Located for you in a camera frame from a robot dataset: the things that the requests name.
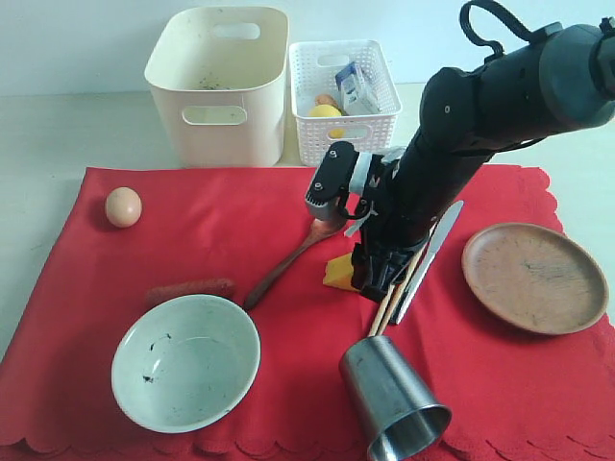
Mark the fried chicken nugget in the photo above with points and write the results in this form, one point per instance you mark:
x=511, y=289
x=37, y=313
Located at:
x=325, y=99

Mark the blue white milk carton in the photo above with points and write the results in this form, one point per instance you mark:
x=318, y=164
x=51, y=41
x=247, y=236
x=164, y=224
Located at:
x=357, y=94

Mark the left wooden chopstick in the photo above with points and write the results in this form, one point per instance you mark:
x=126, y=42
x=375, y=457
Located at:
x=381, y=311

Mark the stainless steel cup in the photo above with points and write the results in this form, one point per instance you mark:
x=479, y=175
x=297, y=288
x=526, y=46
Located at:
x=399, y=414

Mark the pale green bowl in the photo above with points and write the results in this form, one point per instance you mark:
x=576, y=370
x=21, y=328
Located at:
x=185, y=364

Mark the wooden chopstick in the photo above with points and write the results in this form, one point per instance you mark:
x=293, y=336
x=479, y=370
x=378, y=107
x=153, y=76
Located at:
x=381, y=311
x=399, y=290

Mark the brown wooden plate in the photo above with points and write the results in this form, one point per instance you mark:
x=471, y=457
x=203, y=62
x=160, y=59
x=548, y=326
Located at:
x=535, y=279

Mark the white perforated plastic basket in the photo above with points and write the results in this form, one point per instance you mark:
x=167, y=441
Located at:
x=313, y=66

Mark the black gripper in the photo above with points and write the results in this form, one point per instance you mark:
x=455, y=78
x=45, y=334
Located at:
x=423, y=183

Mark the brown wooden spoon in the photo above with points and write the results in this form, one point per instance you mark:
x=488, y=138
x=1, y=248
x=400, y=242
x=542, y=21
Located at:
x=318, y=231

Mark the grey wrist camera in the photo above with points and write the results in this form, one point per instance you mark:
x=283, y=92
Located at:
x=329, y=189

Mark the cream plastic bin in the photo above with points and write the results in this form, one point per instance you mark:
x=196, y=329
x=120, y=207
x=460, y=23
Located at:
x=218, y=79

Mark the steel table knife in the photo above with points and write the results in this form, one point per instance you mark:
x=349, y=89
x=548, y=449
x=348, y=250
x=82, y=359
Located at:
x=438, y=236

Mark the red sausage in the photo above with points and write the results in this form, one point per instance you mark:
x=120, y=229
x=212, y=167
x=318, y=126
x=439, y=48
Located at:
x=221, y=287

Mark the orange cheese wedge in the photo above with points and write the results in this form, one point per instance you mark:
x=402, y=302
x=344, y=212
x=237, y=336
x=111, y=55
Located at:
x=339, y=272

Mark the brown egg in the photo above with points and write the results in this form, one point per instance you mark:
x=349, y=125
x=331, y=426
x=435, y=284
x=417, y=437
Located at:
x=123, y=207

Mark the red scalloped table cloth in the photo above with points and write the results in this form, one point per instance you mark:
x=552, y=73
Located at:
x=514, y=396

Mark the yellow lemon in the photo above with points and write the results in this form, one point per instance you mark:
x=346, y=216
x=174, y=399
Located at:
x=328, y=111

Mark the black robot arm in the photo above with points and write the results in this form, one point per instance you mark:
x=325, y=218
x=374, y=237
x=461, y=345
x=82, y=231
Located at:
x=563, y=82

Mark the right wooden chopstick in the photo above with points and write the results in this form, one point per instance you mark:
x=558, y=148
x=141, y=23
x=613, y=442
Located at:
x=399, y=290

